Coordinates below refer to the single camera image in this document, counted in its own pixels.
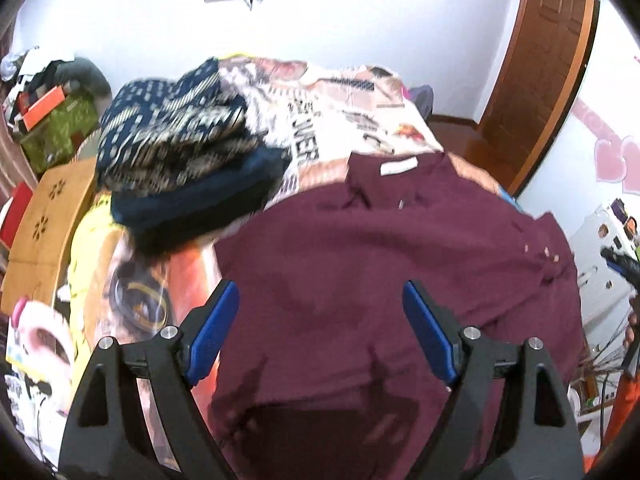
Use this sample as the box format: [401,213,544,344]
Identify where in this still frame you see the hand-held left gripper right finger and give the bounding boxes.
[402,280,586,480]

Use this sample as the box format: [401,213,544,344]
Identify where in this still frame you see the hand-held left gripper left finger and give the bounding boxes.
[57,280,241,480]

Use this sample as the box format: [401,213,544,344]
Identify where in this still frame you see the orange box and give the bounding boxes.
[22,85,68,131]

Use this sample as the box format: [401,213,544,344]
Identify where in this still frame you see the white cabinet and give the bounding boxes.
[567,200,640,341]

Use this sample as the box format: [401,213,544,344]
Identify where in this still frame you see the white crumpled cloth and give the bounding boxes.
[0,50,41,81]

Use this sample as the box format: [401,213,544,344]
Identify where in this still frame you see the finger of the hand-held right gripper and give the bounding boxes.
[600,245,640,281]

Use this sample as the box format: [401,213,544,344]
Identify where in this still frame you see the brown wooden door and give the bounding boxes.
[477,0,601,196]

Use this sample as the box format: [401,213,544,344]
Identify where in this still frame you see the red box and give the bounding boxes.
[0,182,33,248]

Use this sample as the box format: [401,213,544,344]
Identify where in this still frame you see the pink slipper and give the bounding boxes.
[10,297,76,416]

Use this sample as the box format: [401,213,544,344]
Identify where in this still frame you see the navy patterned garment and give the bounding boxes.
[97,57,251,191]

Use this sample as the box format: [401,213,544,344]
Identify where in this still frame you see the dried branches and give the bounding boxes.
[575,345,626,401]

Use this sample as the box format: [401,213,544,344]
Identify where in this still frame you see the person's right hand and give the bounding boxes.
[622,297,640,376]

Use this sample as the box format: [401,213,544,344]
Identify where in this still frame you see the grey cloth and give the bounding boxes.
[55,57,113,98]

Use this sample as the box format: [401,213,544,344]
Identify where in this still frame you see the dark navy cloth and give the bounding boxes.
[110,147,293,256]

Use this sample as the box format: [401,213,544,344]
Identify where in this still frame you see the pink heart wall stickers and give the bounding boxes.
[572,100,640,196]

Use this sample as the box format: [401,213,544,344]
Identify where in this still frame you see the maroon shirt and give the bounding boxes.
[207,152,586,480]

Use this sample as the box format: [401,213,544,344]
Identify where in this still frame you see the printed blanket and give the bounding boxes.
[67,55,526,471]

